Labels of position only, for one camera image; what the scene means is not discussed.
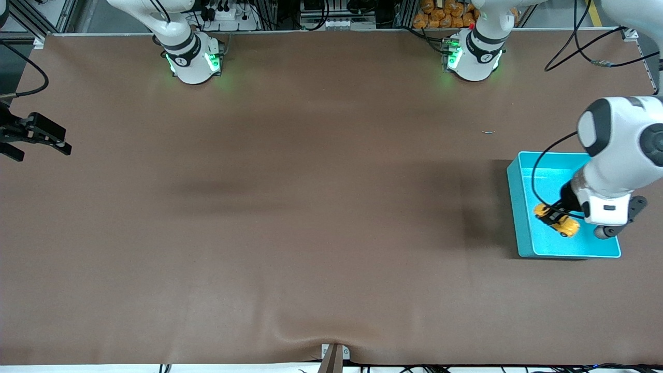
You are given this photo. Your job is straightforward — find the metal table edge bracket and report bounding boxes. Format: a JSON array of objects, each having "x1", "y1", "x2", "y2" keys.
[{"x1": 319, "y1": 343, "x2": 351, "y2": 373}]

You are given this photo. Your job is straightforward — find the brown table cover mat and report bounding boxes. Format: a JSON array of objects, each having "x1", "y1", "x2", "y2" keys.
[{"x1": 0, "y1": 28, "x2": 663, "y2": 366}]

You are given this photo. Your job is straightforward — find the pile of orange packets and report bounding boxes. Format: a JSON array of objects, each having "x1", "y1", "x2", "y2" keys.
[{"x1": 413, "y1": 0, "x2": 518, "y2": 29}]

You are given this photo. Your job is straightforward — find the white power strip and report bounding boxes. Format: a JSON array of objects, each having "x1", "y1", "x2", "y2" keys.
[{"x1": 199, "y1": 4, "x2": 260, "y2": 31}]

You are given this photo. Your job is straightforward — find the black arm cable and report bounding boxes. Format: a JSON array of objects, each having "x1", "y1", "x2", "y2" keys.
[
  {"x1": 531, "y1": 0, "x2": 663, "y2": 219},
  {"x1": 0, "y1": 41, "x2": 50, "y2": 99}
]

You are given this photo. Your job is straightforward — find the yellow beetle toy car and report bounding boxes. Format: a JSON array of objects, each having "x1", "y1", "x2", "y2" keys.
[{"x1": 534, "y1": 203, "x2": 581, "y2": 238}]

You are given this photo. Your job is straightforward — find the turquoise plastic bin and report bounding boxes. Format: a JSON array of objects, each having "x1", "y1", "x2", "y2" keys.
[{"x1": 507, "y1": 151, "x2": 622, "y2": 259}]

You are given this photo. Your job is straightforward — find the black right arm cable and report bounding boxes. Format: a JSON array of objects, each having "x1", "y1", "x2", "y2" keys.
[{"x1": 0, "y1": 41, "x2": 50, "y2": 99}]

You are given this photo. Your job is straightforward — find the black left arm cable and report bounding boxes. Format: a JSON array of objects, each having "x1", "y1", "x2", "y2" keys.
[{"x1": 531, "y1": 0, "x2": 663, "y2": 219}]

